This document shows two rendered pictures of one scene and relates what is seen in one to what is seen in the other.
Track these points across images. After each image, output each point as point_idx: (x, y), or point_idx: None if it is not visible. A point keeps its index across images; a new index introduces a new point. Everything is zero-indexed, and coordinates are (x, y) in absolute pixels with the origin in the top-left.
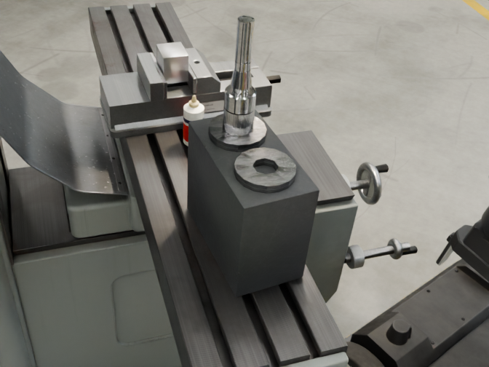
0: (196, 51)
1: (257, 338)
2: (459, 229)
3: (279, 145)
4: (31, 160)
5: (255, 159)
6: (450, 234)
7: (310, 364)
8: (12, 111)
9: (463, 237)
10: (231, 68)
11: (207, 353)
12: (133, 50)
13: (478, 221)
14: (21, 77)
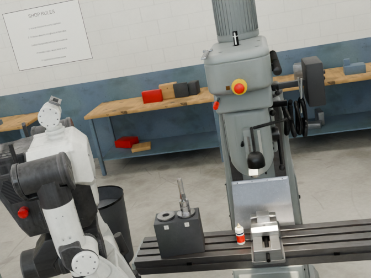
0: (273, 225)
1: (148, 247)
2: (136, 270)
3: (176, 220)
4: (237, 208)
5: (170, 213)
6: (139, 274)
7: (135, 256)
8: (255, 197)
9: (133, 271)
10: (271, 241)
11: (150, 239)
12: (323, 230)
13: (129, 265)
14: (289, 202)
